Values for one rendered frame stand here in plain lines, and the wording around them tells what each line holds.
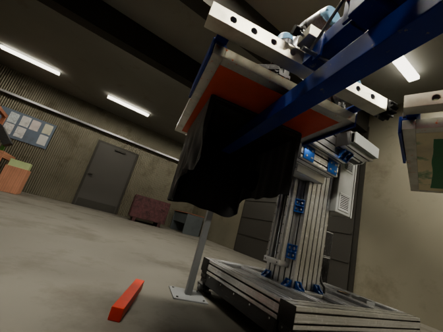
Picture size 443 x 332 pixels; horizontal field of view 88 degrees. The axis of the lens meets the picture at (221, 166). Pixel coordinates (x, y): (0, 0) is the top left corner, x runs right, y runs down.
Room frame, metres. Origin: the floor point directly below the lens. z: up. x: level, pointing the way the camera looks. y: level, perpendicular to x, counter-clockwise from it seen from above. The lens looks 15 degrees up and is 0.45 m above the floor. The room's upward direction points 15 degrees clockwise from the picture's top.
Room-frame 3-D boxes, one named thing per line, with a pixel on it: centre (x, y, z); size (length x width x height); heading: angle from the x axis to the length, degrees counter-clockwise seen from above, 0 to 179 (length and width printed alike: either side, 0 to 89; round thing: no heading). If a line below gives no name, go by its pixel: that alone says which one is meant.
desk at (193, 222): (8.25, 0.67, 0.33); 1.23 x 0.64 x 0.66; 29
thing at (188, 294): (1.63, -0.01, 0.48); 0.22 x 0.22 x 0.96; 16
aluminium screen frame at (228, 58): (1.06, -0.05, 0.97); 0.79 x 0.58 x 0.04; 16
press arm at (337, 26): (0.52, -0.21, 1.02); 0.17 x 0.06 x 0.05; 16
